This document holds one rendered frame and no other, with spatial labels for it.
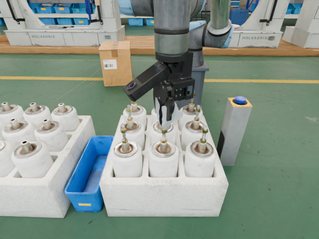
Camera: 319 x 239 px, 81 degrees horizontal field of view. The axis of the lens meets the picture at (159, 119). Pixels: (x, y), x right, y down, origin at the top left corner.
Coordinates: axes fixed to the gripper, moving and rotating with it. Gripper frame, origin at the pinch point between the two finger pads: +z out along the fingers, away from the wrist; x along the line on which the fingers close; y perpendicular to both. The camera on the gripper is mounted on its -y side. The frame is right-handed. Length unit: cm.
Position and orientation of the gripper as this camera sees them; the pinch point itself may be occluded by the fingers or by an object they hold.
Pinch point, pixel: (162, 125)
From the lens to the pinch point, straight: 53.3
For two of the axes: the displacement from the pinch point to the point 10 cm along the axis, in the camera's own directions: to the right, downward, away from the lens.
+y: 8.9, -2.5, 3.8
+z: 0.0, 8.3, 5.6
